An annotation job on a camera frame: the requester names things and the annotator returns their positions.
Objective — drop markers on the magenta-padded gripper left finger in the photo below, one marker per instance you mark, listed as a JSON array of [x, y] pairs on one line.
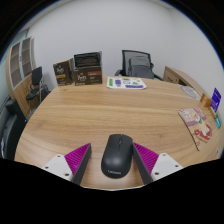
[[77, 158]]

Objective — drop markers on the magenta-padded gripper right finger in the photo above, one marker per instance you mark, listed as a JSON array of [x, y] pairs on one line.
[[148, 159]]

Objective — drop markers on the black computer mouse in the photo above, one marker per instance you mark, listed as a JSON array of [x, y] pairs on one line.
[[117, 156]]

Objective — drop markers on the cartoon-printed mouse pad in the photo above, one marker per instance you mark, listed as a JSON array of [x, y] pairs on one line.
[[197, 127]]

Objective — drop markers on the round grey printed pad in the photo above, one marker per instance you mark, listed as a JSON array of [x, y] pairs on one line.
[[189, 91]]

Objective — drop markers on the white sticker sheet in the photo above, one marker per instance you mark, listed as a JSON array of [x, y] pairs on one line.
[[126, 82]]

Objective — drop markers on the orange cardboard box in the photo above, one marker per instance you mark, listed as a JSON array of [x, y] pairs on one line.
[[205, 100]]

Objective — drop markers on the black visitor chair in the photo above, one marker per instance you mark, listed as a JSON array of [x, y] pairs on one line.
[[35, 85]]

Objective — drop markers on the large open brown carton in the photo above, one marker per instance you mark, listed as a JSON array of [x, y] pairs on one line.
[[87, 73]]

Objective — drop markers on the small brown carton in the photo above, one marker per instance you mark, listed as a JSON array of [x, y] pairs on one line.
[[63, 73]]

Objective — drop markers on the purple card package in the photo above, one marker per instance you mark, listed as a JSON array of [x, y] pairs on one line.
[[216, 100]]

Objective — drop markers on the grey backpack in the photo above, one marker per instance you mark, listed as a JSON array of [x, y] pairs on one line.
[[140, 67]]

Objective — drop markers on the black mesh office chair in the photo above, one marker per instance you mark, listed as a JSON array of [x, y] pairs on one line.
[[125, 60]]

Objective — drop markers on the wooden shelf unit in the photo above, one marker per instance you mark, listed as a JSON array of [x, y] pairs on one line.
[[18, 71]]

